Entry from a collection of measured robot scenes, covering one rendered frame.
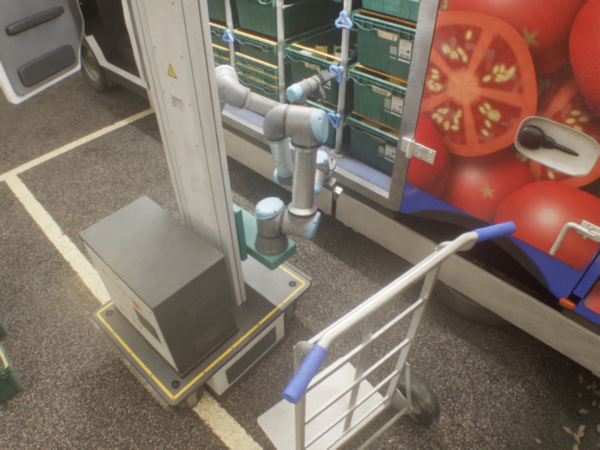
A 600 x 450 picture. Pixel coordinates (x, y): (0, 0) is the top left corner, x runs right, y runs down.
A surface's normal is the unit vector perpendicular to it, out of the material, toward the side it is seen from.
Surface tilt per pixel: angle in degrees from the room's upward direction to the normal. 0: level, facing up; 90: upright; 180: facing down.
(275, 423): 0
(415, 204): 90
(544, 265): 90
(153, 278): 0
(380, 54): 98
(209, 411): 0
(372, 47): 91
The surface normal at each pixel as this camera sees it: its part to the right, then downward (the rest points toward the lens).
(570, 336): -0.68, 0.50
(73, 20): 0.92, 0.21
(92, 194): 0.00, -0.73
